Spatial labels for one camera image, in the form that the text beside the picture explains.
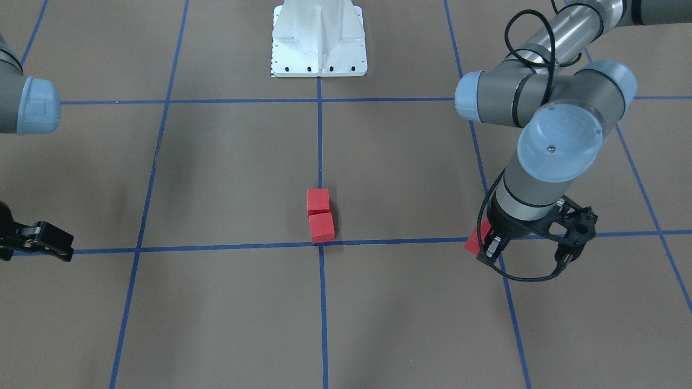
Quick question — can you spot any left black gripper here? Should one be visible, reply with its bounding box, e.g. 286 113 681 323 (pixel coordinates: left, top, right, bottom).
475 203 547 265

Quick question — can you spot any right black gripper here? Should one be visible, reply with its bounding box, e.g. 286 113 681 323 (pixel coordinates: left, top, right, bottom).
1 202 74 263

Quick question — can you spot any red block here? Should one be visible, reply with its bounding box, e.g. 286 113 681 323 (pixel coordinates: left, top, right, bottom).
464 219 491 256
306 188 331 215
308 212 336 244

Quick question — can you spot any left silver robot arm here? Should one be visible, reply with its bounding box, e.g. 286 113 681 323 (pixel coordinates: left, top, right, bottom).
455 1 690 269

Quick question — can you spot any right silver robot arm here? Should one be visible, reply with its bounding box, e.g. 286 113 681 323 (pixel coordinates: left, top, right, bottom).
1 38 74 263

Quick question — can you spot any brown paper table cover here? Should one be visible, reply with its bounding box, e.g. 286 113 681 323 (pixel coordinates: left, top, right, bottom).
2 1 690 388

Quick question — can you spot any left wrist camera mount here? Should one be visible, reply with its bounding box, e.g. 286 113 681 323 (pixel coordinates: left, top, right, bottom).
531 195 598 269

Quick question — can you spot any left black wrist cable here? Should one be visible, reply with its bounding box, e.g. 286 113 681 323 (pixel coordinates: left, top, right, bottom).
476 9 574 283

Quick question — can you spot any white pedestal column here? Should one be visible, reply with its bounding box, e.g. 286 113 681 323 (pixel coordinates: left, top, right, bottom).
270 1 368 77

